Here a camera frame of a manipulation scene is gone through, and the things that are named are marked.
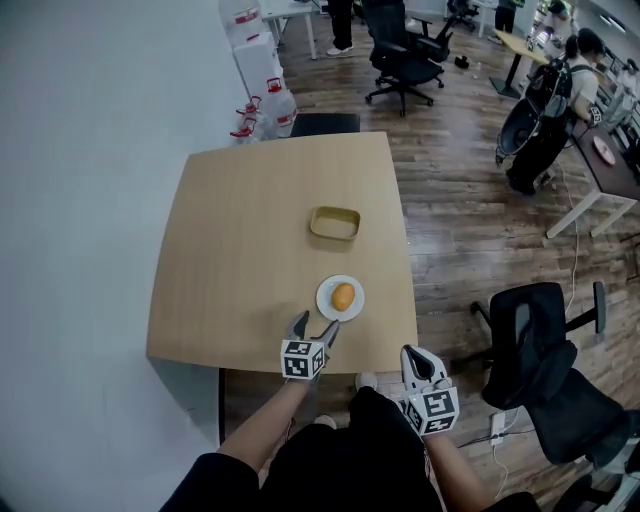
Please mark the white round plate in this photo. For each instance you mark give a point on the white round plate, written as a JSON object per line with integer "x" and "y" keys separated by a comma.
{"x": 324, "y": 305}

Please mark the yellow rectangular box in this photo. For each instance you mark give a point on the yellow rectangular box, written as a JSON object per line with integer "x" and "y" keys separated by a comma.
{"x": 334, "y": 224}

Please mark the clear water jug red cap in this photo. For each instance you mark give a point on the clear water jug red cap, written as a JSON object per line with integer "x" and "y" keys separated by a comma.
{"x": 278, "y": 110}
{"x": 250, "y": 112}
{"x": 244, "y": 134}

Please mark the person's right forearm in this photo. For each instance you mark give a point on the person's right forearm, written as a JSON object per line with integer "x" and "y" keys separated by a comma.
{"x": 452, "y": 467}

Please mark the dark table white legs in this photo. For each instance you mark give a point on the dark table white legs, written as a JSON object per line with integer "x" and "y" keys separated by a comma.
{"x": 600, "y": 175}

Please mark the light wooden desk black leg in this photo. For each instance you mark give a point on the light wooden desk black leg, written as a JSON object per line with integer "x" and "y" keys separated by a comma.
{"x": 520, "y": 47}

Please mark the black round shell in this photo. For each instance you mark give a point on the black round shell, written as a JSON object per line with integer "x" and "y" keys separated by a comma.
{"x": 520, "y": 130}

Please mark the white desk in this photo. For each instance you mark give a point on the white desk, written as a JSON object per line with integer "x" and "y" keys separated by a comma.
{"x": 295, "y": 12}

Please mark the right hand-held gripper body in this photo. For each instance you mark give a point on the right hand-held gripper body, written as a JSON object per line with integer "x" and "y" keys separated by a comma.
{"x": 434, "y": 407}

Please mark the black chair backrest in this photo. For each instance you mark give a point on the black chair backrest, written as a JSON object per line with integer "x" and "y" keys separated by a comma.
{"x": 325, "y": 124}

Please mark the white power strip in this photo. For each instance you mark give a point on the white power strip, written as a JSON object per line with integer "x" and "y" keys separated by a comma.
{"x": 497, "y": 427}

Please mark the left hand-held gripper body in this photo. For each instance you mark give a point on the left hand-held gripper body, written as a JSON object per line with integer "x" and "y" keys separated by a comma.
{"x": 302, "y": 361}

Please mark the clear water jug red label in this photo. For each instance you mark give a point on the clear water jug red label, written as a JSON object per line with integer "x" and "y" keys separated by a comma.
{"x": 240, "y": 20}

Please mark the black mesh office chair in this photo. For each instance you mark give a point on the black mesh office chair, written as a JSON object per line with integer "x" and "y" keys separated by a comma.
{"x": 402, "y": 60}

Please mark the black office chair with armrests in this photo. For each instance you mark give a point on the black office chair with armrests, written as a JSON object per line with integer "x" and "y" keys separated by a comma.
{"x": 545, "y": 370}

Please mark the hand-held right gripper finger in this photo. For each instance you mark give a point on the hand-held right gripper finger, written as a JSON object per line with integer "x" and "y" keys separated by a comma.
{"x": 434, "y": 364}
{"x": 407, "y": 367}

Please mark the small black floor object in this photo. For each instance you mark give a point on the small black floor object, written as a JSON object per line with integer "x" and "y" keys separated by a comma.
{"x": 461, "y": 62}

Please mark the orange oval food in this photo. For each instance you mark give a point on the orange oval food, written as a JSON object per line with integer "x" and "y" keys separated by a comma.
{"x": 343, "y": 296}

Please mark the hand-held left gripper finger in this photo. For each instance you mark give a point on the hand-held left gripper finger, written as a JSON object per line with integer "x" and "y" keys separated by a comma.
{"x": 298, "y": 324}
{"x": 330, "y": 332}

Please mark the person's left forearm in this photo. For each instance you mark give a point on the person's left forearm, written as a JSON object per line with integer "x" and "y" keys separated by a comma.
{"x": 272, "y": 425}

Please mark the pink round dish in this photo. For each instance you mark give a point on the pink round dish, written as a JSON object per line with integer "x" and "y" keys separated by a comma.
{"x": 604, "y": 151}

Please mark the person's black-clothed legs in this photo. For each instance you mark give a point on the person's black-clothed legs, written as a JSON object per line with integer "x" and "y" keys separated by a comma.
{"x": 350, "y": 460}

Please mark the person's white shoe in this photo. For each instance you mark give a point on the person's white shoe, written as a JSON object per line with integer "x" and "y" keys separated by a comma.
{"x": 325, "y": 421}
{"x": 366, "y": 381}

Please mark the white cardboard box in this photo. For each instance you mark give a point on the white cardboard box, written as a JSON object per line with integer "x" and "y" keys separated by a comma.
{"x": 257, "y": 62}

